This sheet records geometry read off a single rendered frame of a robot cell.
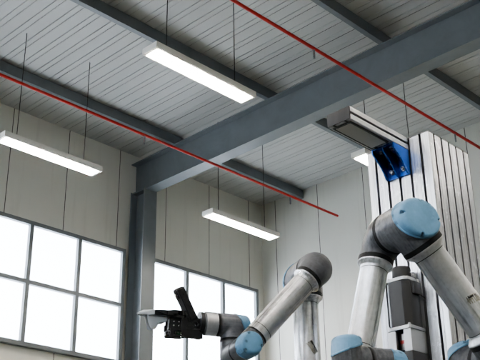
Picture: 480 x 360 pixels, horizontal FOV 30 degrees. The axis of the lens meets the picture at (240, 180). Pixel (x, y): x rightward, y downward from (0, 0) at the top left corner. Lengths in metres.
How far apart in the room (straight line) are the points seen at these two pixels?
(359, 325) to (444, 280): 0.25
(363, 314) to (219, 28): 9.46
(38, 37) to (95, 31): 0.75
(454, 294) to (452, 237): 0.59
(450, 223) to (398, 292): 0.31
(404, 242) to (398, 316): 0.47
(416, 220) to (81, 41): 9.91
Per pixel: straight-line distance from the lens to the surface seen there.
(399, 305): 2.77
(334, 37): 11.89
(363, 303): 2.36
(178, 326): 2.82
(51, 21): 11.68
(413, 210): 2.34
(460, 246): 2.95
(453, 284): 2.37
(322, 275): 2.89
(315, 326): 2.98
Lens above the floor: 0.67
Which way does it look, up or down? 25 degrees up
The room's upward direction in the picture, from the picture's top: 1 degrees counter-clockwise
